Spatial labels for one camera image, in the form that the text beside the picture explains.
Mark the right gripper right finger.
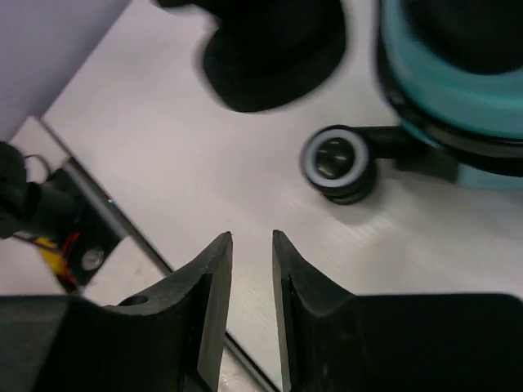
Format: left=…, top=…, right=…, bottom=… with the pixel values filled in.
left=272, top=230, right=522, bottom=391

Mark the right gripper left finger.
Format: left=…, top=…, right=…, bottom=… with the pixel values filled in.
left=1, top=232, right=233, bottom=391

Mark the pink teal kids suitcase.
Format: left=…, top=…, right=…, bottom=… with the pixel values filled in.
left=300, top=1, right=522, bottom=205

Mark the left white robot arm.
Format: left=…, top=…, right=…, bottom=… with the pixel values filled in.
left=192, top=0, right=347, bottom=113

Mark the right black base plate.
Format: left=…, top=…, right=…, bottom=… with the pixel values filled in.
left=11, top=157, right=123, bottom=293

